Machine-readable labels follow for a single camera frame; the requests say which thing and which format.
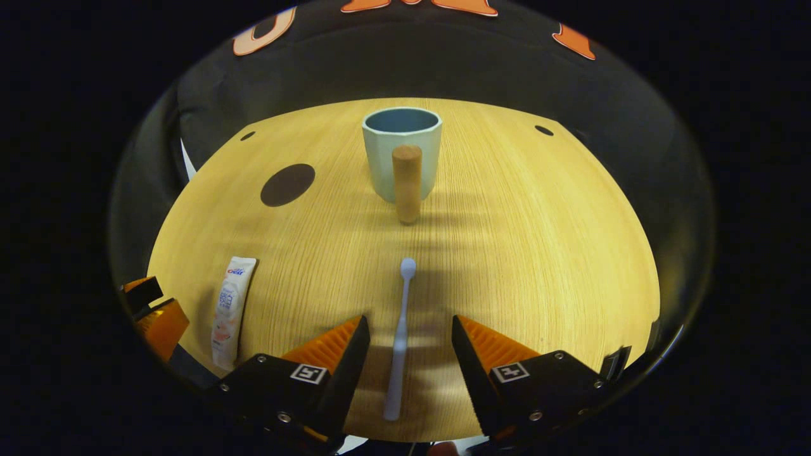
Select dark round coaster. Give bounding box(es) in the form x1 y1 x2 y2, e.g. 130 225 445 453
260 163 316 208

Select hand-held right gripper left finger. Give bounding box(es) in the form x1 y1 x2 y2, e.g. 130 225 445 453
215 315 371 453

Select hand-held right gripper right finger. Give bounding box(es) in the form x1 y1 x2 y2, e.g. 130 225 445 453
451 315 615 444

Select white toothpaste tube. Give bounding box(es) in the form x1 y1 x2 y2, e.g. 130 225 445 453
211 256 258 371

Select black backdrop cloth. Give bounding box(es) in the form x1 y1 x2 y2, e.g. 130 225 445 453
111 0 717 355

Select white toothbrush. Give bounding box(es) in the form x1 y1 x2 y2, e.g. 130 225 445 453
383 257 418 422

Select pale blue cup wooden handle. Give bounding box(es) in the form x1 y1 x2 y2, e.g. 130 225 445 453
362 106 443 225

